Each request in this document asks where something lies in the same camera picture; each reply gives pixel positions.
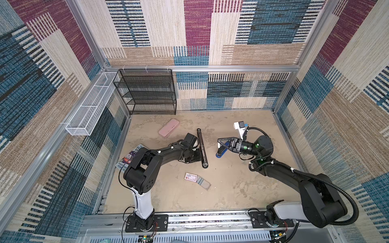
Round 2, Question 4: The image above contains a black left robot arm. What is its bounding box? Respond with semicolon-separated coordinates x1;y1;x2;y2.
123;140;202;229

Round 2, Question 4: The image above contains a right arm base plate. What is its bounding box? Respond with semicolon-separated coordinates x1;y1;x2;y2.
248;210;295;228

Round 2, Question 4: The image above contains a white wire mesh basket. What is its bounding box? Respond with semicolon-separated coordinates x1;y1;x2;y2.
65;72;116;136

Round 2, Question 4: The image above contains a colourful paperback book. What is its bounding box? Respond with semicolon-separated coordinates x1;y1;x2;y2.
115;144;144;172

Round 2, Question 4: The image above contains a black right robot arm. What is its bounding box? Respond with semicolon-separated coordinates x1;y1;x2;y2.
218;135;359;228

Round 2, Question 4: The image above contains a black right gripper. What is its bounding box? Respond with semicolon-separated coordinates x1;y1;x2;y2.
218;136;260;157

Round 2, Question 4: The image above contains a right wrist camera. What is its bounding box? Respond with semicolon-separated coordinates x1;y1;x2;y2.
234;121;248;141

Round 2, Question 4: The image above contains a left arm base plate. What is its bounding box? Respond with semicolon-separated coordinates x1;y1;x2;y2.
125;214;169;233

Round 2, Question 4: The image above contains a black mesh shelf rack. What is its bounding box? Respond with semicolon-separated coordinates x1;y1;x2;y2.
113;69;177;115

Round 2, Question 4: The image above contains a black corrugated cable conduit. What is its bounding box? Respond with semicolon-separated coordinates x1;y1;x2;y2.
243;127;359;243

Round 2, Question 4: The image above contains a blue stapler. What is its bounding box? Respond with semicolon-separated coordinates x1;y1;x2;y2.
216;145;228;158

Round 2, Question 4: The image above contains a red white staple box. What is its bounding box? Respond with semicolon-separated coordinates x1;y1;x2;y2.
184;173;198;183

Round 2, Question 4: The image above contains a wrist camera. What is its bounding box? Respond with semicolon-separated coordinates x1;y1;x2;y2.
181;133;199;149
234;121;248;141

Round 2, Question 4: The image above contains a black stapler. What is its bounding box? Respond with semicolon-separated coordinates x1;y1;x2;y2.
197;128;208;169

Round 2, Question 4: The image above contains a pink pencil case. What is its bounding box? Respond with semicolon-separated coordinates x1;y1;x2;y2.
158;118;180;138

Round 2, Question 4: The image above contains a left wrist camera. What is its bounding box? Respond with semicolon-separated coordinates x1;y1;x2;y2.
181;133;199;149

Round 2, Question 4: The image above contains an aluminium front rail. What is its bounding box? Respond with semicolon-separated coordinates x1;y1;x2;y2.
76;209;345;243

